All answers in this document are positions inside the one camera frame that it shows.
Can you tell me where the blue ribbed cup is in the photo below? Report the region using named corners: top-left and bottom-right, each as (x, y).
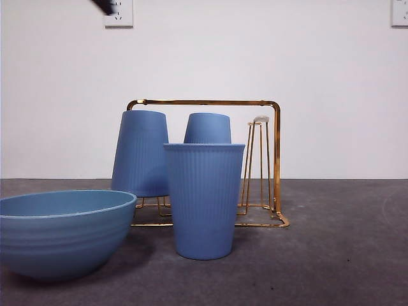
top-left (163, 142), bottom-right (247, 261)
top-left (110, 110), bottom-right (170, 198)
top-left (183, 112), bottom-right (231, 145)

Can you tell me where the blue ribbed bowl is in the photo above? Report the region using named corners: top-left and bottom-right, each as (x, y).
top-left (0, 189), bottom-right (138, 282)

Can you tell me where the white wall socket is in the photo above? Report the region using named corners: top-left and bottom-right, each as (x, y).
top-left (391, 0), bottom-right (408, 28)
top-left (104, 0), bottom-right (135, 29)

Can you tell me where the gold wire cup rack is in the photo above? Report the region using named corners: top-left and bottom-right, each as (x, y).
top-left (126, 99), bottom-right (291, 229)

